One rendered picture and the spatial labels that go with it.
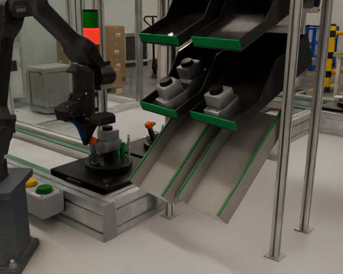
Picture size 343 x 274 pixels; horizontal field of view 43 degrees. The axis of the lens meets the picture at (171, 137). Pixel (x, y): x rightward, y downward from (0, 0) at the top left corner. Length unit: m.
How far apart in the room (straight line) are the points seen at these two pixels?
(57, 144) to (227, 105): 0.87
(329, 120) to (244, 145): 1.17
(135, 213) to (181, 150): 0.23
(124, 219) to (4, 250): 0.31
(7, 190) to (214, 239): 0.52
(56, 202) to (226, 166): 0.46
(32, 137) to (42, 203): 0.64
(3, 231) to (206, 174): 0.47
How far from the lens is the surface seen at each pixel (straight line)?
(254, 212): 1.31
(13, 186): 1.00
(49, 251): 1.14
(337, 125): 2.17
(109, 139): 1.27
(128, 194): 1.16
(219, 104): 0.91
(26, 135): 1.81
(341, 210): 1.40
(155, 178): 1.10
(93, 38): 1.44
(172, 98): 1.00
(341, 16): 12.52
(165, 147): 1.14
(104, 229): 1.13
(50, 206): 1.19
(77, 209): 1.18
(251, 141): 1.04
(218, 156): 1.06
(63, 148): 1.63
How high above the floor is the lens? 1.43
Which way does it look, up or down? 17 degrees down
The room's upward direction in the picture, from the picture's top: 1 degrees clockwise
